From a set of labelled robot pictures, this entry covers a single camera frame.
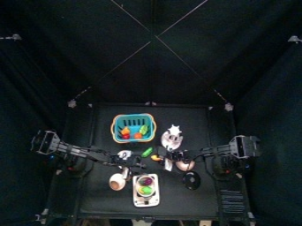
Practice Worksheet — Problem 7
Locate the white cow toy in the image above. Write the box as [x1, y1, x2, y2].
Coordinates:
[160, 130, 184, 151]

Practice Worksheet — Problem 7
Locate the black round pot lid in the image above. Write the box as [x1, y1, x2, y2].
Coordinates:
[180, 171, 202, 191]

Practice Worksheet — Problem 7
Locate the silver toy pot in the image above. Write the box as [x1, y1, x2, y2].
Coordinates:
[135, 175, 156, 199]

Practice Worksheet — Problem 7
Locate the teal basket with orange handles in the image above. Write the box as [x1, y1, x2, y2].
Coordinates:
[109, 113, 158, 145]

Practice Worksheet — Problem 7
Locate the beige wooden egg cup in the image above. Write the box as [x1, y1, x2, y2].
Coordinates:
[107, 172, 127, 192]

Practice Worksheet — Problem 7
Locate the green toy pickle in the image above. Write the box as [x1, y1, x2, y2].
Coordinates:
[140, 147, 155, 158]

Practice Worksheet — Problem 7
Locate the copper toy bowl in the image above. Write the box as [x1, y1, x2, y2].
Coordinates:
[175, 160, 196, 172]

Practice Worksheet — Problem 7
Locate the green toy food ball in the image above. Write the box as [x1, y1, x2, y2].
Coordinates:
[139, 185, 153, 195]

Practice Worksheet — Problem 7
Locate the white star shaped toy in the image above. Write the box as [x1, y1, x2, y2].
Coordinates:
[166, 124, 183, 135]

